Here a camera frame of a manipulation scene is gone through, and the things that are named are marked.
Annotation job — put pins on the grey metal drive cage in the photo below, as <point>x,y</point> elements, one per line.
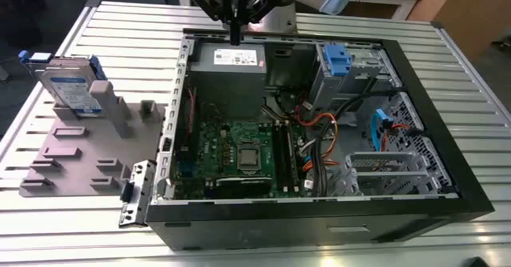
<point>347,84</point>

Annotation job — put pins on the grey metal disk bay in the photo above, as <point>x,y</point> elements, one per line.
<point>392,174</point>

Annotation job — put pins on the brown wooden cabinet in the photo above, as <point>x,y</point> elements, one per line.
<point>471,9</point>

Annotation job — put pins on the grey hinged card bracket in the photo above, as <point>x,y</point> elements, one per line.
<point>139,195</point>

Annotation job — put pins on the black office chair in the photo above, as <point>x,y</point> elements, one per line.
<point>20,15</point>

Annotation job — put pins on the silver CPU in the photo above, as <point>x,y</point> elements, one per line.
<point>250,157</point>

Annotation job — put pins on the black graphics card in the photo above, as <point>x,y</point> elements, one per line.
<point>239,186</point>

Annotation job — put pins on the black RAM slot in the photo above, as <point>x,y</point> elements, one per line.
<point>292,156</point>
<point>280,156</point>

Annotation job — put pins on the metal CPU socket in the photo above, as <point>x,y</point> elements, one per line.
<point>247,142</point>

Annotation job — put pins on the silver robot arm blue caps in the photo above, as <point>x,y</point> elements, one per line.
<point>279,18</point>

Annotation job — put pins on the green motherboard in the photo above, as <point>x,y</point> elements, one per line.
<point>223,135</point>

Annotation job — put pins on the grey power supply unit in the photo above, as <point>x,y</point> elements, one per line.
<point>227,93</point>

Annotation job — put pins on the grey parts rack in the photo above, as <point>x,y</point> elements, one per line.
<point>91,153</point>

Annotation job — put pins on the black open PC case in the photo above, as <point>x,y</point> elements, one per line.
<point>279,222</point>

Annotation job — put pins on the hard disk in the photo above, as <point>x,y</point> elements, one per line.
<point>68,90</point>

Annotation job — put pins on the blue plastic drive latch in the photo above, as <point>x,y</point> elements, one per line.
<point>336,60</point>

